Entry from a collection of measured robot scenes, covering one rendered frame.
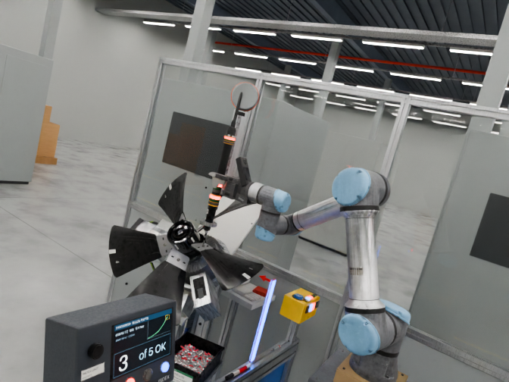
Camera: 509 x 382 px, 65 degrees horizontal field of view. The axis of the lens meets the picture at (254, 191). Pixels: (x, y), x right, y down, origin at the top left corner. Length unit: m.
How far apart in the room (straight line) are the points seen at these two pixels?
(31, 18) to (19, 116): 7.74
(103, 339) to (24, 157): 6.59
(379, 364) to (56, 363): 0.91
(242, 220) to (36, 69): 5.69
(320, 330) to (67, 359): 1.59
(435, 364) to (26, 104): 6.51
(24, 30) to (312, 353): 13.39
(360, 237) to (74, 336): 0.78
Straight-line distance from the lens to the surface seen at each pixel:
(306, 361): 2.35
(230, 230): 1.96
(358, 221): 1.21
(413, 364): 2.15
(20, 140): 7.29
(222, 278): 1.51
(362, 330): 1.20
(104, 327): 0.87
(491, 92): 5.68
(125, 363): 0.93
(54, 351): 0.91
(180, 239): 1.66
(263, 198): 1.44
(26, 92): 7.21
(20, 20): 14.52
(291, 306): 1.73
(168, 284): 1.64
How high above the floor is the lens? 1.67
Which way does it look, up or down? 7 degrees down
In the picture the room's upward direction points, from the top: 15 degrees clockwise
